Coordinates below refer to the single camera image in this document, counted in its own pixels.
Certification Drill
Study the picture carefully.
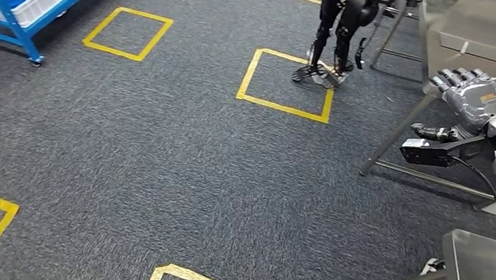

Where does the stainless steel table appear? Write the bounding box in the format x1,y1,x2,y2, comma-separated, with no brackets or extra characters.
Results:
356,0,496,215

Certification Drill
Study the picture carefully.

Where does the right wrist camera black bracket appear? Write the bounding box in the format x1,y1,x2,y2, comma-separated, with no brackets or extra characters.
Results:
397,125,496,175

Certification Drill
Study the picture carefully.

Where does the steel frame stand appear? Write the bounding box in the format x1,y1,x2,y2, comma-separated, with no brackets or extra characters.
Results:
367,0,429,76

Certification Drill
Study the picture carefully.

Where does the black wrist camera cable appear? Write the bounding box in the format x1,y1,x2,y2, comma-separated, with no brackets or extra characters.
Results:
439,155,496,247

